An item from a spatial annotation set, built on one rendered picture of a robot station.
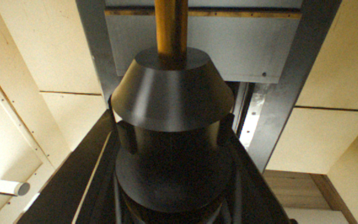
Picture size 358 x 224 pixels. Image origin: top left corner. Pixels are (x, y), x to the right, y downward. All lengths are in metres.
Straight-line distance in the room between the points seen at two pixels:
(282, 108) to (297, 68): 0.14
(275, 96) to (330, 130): 0.78
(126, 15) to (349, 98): 1.15
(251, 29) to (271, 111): 0.31
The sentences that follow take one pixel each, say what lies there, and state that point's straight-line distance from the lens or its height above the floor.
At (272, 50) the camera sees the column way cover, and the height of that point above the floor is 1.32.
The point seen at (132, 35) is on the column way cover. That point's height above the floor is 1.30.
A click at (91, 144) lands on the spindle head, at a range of 0.56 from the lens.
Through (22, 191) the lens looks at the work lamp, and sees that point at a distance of 1.12.
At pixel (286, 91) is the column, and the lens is 0.65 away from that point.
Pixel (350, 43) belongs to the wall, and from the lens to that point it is 1.12.
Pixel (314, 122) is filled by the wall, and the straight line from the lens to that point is 1.30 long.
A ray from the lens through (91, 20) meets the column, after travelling 0.61.
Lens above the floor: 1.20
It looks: 35 degrees up
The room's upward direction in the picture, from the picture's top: 180 degrees counter-clockwise
